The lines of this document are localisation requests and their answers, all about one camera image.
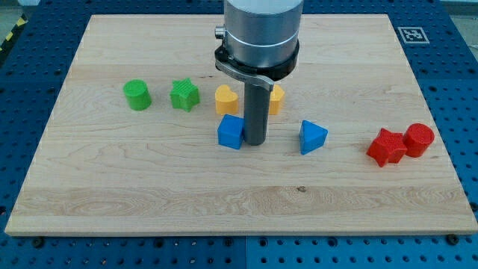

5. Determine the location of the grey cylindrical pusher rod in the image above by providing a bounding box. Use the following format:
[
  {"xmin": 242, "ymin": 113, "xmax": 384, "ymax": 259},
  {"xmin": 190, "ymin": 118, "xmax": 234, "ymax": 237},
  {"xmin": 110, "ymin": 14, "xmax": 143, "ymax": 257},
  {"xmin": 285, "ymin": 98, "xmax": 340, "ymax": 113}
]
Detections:
[{"xmin": 243, "ymin": 84, "xmax": 270, "ymax": 146}]

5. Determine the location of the green star block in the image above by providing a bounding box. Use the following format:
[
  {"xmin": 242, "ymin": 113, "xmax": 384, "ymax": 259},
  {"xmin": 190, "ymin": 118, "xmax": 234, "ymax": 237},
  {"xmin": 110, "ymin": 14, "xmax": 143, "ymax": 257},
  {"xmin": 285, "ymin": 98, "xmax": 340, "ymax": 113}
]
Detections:
[{"xmin": 170, "ymin": 78, "xmax": 200, "ymax": 112}]

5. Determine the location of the red star block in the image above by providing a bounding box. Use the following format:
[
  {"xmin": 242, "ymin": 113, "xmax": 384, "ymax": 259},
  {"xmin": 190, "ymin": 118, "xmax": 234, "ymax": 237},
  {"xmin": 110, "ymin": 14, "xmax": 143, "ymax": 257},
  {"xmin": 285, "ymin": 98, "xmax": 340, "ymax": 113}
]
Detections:
[{"xmin": 366, "ymin": 128, "xmax": 407, "ymax": 167}]

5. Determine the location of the white fiducial marker tag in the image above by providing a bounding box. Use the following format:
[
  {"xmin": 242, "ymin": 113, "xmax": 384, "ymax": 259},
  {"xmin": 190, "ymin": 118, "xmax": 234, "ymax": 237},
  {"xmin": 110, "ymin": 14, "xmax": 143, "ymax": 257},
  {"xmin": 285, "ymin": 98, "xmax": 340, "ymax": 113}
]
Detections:
[{"xmin": 398, "ymin": 26, "xmax": 429, "ymax": 44}]

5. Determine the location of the red cylinder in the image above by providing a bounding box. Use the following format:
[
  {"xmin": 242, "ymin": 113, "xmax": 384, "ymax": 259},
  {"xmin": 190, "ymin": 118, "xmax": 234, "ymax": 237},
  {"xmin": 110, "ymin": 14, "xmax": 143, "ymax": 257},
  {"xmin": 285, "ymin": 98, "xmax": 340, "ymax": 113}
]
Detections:
[{"xmin": 403, "ymin": 123, "xmax": 435, "ymax": 158}]

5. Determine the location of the yellow block behind rod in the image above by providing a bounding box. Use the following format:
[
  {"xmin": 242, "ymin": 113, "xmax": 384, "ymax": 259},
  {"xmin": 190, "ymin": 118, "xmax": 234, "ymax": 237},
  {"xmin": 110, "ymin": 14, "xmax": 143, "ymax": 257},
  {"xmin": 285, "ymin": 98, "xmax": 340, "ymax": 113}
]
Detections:
[{"xmin": 269, "ymin": 84, "xmax": 285, "ymax": 115}]

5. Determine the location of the green cylinder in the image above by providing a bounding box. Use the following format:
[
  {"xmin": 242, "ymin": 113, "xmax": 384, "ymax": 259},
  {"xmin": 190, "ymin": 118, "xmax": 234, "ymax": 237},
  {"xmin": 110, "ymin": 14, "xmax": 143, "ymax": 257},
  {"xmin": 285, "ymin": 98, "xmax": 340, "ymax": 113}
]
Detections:
[{"xmin": 123, "ymin": 79, "xmax": 152, "ymax": 111}]

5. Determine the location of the yellow heart block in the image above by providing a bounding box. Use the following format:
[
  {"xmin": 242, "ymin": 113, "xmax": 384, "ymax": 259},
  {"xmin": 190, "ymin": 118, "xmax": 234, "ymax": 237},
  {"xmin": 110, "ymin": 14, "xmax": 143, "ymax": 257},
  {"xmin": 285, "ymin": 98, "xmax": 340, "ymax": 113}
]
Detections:
[{"xmin": 214, "ymin": 84, "xmax": 238, "ymax": 115}]

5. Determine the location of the blue triangular prism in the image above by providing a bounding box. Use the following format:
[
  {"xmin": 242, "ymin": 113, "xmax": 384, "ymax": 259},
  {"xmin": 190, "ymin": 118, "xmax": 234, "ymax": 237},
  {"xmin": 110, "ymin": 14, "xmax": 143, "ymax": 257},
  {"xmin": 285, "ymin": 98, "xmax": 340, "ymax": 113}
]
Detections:
[{"xmin": 299, "ymin": 120, "xmax": 329, "ymax": 155}]

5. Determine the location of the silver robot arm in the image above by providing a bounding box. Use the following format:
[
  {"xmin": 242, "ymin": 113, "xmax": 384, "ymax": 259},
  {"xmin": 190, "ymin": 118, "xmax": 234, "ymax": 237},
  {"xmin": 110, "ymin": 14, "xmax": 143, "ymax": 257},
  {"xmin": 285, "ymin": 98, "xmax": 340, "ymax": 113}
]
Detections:
[{"xmin": 214, "ymin": 0, "xmax": 304, "ymax": 146}]

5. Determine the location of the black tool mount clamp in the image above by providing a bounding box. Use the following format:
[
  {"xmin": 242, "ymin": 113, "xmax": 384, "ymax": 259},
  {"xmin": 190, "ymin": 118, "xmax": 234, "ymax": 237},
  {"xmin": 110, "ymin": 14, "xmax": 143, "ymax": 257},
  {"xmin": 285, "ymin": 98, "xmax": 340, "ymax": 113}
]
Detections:
[{"xmin": 214, "ymin": 41, "xmax": 299, "ymax": 91}]

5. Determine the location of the wooden board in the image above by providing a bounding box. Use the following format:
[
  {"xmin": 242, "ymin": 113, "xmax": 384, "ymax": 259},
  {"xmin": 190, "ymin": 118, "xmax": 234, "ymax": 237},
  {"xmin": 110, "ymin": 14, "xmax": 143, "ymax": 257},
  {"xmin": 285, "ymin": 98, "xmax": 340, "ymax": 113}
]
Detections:
[{"xmin": 5, "ymin": 14, "xmax": 477, "ymax": 237}]

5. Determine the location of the blue cube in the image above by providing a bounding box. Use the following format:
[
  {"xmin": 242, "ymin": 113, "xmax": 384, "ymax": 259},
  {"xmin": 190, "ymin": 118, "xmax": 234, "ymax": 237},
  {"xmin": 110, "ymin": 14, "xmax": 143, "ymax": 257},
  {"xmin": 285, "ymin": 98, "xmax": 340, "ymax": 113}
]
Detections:
[{"xmin": 217, "ymin": 114, "xmax": 244, "ymax": 149}]

